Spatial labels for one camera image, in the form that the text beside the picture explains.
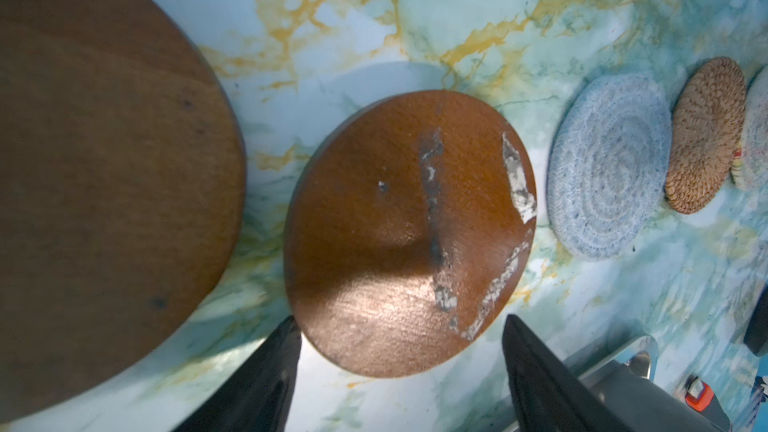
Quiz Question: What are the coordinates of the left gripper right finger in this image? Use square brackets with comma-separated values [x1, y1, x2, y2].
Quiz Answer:
[502, 314, 629, 431]

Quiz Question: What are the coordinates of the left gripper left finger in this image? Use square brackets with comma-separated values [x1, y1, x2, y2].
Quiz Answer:
[176, 316, 302, 431]

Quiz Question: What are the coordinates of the scratched round wooden coaster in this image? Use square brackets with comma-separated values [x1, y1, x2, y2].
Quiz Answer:
[284, 90, 538, 378]

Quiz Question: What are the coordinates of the grey blue crochet coaster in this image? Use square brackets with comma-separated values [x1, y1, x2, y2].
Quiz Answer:
[546, 74, 672, 261]

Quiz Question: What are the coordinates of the dark round wooden coaster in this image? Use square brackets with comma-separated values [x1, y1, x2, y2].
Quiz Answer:
[1, 0, 246, 423]

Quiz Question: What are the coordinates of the embroidered white fabric coaster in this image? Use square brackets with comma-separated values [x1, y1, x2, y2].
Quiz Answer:
[731, 67, 768, 191]

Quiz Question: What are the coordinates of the woven rattan coaster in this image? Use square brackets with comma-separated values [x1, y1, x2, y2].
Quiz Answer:
[664, 57, 747, 214]

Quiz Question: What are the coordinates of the metal serving tray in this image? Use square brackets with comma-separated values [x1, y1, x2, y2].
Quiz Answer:
[507, 336, 656, 431]

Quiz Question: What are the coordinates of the black orange utility knife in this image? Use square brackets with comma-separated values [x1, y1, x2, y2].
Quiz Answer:
[684, 376, 732, 431]

